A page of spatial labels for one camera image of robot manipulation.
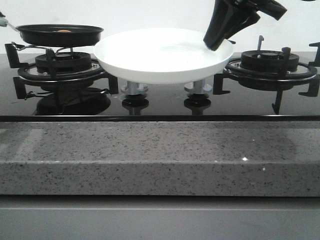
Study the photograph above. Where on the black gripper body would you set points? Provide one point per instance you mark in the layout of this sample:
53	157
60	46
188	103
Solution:
271	8

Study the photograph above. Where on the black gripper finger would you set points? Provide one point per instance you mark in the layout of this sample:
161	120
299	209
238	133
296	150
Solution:
241	21
226	17

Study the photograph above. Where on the white ceramic plate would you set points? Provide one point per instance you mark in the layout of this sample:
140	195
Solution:
161	56

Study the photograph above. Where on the white fried egg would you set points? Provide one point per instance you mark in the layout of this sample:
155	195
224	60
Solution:
62	31

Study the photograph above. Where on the black frying pan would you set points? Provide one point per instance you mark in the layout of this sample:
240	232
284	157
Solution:
44	35

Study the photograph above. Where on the black right gas burner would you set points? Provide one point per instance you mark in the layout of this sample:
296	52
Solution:
266	61

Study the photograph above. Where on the black gas burner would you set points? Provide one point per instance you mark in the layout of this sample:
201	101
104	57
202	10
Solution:
266	61
65	62

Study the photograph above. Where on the silver right stove knob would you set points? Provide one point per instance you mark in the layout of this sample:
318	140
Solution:
199	87

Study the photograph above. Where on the silver stove knob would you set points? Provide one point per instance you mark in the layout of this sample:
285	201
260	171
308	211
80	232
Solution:
134	88
199	87

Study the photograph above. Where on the black glass gas hob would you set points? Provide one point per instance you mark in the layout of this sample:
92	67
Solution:
229	101

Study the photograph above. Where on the black right pan support grate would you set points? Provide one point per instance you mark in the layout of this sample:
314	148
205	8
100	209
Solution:
293	73

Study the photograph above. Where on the black pan support grate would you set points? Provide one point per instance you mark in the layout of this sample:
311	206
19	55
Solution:
52	81
293	73

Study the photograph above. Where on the silver left stove knob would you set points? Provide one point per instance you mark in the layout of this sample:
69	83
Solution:
134	88

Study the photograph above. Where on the black left gas burner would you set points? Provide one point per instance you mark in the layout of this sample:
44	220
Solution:
65	62

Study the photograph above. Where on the black left pan support grate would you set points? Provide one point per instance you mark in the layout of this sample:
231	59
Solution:
52	81

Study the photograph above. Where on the grey cabinet front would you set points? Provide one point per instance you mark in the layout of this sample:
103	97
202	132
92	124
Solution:
158	218

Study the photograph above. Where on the small wire pan trivet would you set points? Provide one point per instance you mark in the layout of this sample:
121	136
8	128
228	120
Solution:
20	47

